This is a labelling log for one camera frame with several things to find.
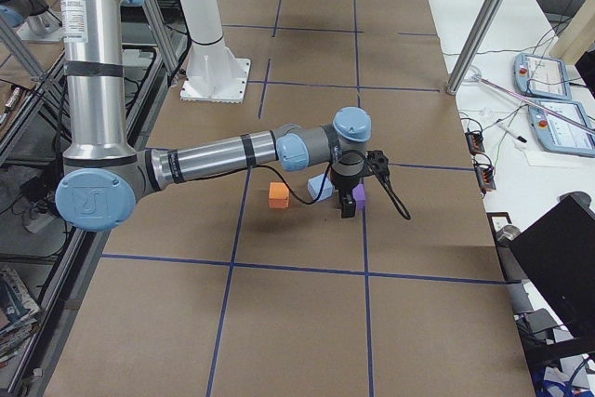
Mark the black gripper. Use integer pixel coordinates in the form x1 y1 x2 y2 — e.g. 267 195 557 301
330 168 367 218

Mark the light blue foam block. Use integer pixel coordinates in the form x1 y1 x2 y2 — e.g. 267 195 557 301
307 174 335 201

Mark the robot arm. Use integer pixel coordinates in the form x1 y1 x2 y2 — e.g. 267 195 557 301
55 0 372 232

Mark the purple foam block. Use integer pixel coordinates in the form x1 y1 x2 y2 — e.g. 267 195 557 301
352 183 366 210

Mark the orange foam block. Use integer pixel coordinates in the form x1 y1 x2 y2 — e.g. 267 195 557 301
268 182 290 209

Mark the right power connector block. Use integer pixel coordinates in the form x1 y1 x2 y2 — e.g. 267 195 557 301
473 162 496 194

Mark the power connector block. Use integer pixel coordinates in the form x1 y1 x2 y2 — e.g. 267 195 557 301
465 130 484 155
473 162 496 194

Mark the left power connector block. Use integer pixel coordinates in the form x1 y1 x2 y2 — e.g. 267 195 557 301
465 130 484 155

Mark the black monitor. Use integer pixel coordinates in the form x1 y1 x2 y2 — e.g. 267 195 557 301
505 195 594 340

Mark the lower teach pendant tablet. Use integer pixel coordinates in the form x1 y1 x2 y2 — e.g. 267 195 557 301
528 99 594 158

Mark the teach pendant tablet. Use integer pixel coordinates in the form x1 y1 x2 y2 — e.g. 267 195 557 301
513 53 572 100
528 99 594 158

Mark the upper teach pendant tablet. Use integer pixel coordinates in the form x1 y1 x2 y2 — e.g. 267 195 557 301
513 53 572 100

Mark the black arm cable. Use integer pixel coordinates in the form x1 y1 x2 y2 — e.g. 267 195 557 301
245 151 412 221

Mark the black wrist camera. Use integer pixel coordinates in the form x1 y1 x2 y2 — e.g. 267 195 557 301
366 150 390 180

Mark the aluminium frame post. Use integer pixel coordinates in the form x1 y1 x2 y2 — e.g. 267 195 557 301
446 0 503 95

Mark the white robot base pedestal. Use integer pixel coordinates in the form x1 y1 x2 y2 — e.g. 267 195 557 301
179 0 251 103

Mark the aluminium frame rack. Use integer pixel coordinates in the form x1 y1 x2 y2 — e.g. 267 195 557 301
0 0 187 397

